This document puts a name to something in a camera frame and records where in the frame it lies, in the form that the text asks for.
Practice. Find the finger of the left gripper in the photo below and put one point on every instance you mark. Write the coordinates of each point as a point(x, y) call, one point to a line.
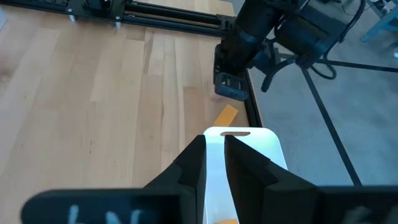
point(231, 87)

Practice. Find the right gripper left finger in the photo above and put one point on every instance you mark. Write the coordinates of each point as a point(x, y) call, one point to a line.
point(186, 199)

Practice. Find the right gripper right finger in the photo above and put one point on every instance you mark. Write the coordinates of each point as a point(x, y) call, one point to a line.
point(280, 202)

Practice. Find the orange cube block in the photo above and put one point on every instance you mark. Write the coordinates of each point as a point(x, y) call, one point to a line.
point(227, 222)

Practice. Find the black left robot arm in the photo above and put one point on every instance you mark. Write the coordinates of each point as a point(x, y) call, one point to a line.
point(280, 3)

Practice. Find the white plastic bin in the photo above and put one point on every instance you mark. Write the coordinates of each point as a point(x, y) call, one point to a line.
point(215, 174)

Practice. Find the grey metal stand leg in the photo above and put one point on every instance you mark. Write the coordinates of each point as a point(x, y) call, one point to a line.
point(382, 25)

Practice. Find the black table frame rail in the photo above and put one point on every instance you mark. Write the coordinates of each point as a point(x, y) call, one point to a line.
point(174, 12)
point(174, 23)
point(252, 105)

